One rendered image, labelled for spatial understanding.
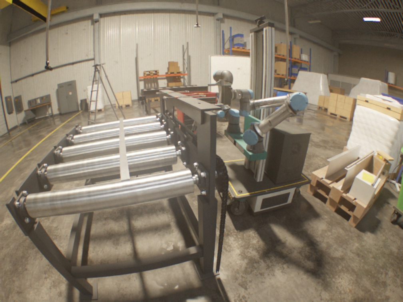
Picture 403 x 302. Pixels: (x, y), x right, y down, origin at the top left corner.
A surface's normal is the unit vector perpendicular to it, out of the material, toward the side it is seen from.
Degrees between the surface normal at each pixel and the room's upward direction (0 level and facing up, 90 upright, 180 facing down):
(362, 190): 90
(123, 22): 90
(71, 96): 90
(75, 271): 0
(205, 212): 90
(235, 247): 0
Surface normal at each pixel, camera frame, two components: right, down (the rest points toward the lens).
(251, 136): -0.60, 0.41
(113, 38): 0.36, 0.38
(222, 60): -0.07, 0.41
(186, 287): -0.01, -0.91
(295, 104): -0.44, 0.29
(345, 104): -0.90, 0.19
